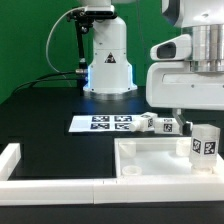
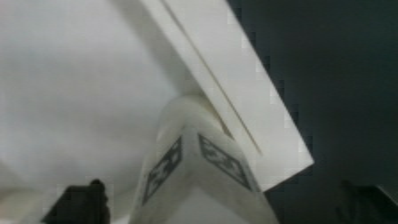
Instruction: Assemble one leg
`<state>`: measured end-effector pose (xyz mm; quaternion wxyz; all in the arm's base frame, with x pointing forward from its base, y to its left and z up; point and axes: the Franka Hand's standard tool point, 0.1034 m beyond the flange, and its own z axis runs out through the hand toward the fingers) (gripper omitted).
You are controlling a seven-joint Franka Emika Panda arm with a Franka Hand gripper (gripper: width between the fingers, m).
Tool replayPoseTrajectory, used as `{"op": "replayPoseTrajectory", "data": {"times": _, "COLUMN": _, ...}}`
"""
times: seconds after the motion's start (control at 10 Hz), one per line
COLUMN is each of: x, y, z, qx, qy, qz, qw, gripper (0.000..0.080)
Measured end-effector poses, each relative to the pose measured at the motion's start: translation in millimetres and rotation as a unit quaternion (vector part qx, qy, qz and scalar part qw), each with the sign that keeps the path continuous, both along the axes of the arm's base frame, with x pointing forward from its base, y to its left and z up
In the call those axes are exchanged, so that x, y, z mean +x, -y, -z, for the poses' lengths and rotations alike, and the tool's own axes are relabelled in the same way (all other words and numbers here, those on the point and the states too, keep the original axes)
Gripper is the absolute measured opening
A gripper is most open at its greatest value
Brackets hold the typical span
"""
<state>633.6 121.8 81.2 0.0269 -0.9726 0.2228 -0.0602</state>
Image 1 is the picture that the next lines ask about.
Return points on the white square table top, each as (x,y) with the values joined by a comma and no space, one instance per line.
(152,158)

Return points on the white U-shaped fence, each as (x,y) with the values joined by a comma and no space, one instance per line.
(97,191)

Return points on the paper sheet with tags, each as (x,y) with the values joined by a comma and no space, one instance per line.
(100,123)

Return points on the black camera on pole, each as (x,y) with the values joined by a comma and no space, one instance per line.
(84,18)

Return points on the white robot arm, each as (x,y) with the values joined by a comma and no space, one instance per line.
(110,74)

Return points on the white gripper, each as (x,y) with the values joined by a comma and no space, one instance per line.
(172,84)

